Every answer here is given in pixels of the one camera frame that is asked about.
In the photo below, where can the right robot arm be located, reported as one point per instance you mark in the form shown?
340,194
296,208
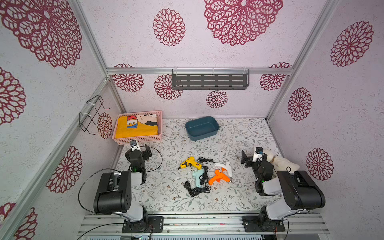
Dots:
299,191

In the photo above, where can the yellow printed cloth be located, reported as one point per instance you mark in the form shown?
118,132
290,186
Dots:
137,126

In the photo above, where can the white glue gun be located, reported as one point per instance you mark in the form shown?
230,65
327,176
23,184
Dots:
227,167

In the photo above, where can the grey wall shelf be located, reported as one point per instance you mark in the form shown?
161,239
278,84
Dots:
211,81

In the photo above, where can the orange glue gun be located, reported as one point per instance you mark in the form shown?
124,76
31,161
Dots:
220,174

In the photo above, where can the dark teal storage box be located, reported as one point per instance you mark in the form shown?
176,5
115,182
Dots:
202,128

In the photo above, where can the pink plastic basket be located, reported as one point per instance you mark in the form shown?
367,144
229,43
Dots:
142,139

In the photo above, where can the white plush toy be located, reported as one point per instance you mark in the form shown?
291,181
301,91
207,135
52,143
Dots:
280,163

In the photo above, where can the yellow glue gun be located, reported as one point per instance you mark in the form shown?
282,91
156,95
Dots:
190,162

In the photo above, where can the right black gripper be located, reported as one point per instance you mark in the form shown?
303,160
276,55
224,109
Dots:
250,160

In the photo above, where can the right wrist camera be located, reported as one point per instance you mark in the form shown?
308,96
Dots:
258,154

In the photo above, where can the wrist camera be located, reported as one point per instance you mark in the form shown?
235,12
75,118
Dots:
258,154
134,145

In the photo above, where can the mint green glue gun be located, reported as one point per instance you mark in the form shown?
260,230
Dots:
199,188

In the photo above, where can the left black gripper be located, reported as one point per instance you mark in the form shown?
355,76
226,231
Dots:
146,153

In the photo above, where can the black wire wall rack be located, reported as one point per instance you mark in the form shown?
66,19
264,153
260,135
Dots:
87,118

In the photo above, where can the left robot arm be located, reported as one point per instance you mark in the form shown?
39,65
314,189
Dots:
114,195

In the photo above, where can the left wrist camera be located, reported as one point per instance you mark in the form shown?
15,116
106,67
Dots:
134,145

